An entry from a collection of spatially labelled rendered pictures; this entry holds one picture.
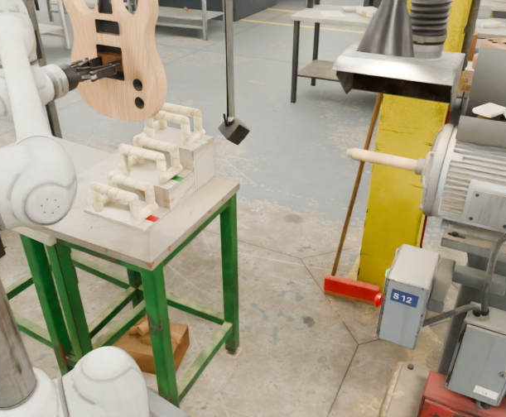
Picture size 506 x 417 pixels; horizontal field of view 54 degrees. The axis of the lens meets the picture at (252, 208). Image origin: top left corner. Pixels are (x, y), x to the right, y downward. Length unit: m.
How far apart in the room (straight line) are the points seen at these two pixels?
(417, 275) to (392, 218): 1.35
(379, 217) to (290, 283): 0.67
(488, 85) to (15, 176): 1.12
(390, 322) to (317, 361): 1.24
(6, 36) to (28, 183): 0.51
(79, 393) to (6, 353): 0.23
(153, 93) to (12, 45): 0.48
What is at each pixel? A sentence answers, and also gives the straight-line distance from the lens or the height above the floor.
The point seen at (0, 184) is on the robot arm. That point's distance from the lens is 0.85.
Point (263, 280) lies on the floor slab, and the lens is 2.92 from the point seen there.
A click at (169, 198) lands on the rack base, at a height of 0.98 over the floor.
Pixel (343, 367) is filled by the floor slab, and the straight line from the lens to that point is 2.51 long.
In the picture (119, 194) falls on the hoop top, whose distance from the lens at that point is 1.72.
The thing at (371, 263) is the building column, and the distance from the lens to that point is 2.77.
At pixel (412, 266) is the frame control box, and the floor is 1.12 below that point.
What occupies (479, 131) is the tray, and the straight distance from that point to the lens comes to 1.32.
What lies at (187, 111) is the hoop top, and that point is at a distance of 1.92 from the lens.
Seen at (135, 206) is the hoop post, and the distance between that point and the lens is 1.70.
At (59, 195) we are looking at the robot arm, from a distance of 0.83.
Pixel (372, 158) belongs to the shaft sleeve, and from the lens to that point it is 1.46.
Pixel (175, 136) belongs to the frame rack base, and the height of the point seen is 1.10.
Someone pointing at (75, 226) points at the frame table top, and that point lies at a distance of 1.81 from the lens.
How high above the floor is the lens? 1.88
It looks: 32 degrees down
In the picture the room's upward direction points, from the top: straight up
